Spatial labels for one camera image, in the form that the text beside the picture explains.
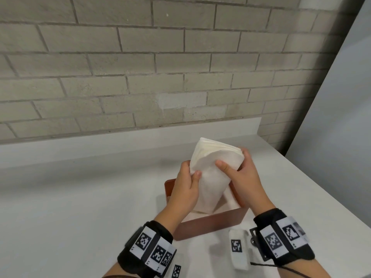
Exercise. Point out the black right wristband with markers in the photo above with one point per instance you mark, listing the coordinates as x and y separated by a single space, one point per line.
282 237

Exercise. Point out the black left wristband with markers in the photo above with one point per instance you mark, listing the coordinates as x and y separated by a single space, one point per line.
150 247

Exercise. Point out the black wristband with markers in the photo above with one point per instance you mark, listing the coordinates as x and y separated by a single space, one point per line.
150 247
282 237

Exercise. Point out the person's right thumb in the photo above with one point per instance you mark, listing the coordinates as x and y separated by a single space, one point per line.
224 167

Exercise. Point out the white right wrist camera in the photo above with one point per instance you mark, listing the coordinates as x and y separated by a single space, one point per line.
239 248

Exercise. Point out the white napkins lining box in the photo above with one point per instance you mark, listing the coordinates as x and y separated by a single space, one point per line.
232 199

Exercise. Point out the brown wooden napkin box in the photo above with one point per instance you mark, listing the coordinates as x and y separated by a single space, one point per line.
213 224

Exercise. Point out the person's left hand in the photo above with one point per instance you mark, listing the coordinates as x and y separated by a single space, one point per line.
181 189

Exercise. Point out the person's right hand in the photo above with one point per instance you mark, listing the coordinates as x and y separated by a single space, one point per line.
246 185

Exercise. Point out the person's left thumb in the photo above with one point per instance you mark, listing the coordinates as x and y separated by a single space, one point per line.
196 178

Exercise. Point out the white paper napkin stack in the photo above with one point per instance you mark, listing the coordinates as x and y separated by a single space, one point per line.
213 176

